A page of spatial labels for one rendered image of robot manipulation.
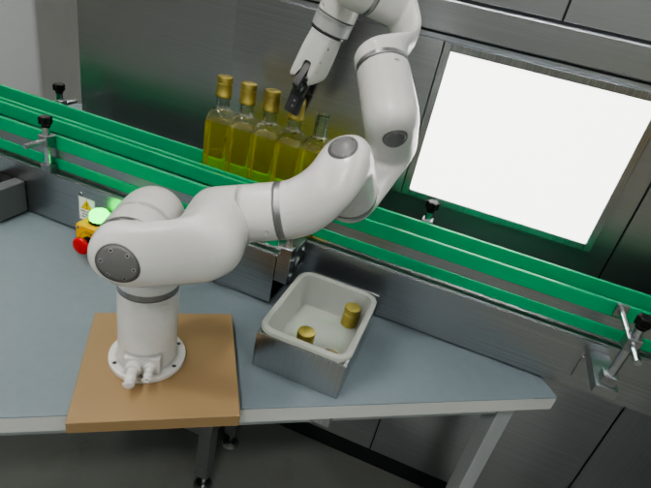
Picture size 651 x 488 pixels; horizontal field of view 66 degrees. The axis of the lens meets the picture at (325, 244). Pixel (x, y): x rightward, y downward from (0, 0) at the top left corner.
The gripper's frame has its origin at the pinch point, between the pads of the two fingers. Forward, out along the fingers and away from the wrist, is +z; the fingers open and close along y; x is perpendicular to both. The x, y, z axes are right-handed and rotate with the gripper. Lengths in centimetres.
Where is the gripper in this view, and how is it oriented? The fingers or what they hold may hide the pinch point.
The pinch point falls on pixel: (298, 102)
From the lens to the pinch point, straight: 108.1
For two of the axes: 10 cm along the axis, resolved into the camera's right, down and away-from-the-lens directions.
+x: 8.4, 5.3, -0.8
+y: -3.4, 4.1, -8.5
